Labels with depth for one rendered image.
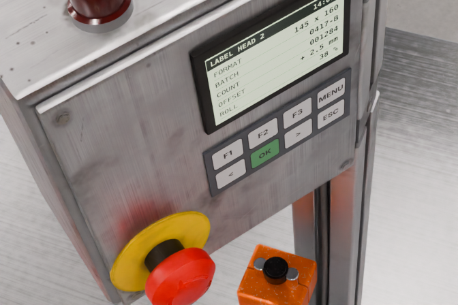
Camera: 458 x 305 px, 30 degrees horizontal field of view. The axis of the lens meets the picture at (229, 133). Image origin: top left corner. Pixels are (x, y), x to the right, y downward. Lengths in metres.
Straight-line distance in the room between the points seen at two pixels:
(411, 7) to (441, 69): 1.23
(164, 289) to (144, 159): 0.08
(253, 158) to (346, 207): 0.14
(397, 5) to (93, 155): 2.06
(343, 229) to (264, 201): 0.12
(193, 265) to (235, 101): 0.09
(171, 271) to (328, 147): 0.12
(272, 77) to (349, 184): 0.16
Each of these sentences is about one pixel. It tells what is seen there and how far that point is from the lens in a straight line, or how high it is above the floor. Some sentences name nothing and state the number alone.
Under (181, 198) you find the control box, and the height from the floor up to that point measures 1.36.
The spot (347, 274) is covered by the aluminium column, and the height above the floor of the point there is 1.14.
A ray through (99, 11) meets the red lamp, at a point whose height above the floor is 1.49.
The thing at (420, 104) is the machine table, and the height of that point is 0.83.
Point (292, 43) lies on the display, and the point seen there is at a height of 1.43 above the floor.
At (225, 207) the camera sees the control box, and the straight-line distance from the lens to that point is 0.46.
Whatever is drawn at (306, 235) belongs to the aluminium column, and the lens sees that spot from 0.61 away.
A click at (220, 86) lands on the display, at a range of 0.37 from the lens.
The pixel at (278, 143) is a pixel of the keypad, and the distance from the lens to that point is 0.44.
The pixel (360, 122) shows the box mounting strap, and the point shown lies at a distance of 0.49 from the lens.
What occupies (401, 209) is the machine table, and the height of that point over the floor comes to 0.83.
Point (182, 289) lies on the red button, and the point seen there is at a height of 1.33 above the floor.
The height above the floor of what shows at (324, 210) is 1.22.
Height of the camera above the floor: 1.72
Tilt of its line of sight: 54 degrees down
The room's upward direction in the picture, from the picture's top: 9 degrees counter-clockwise
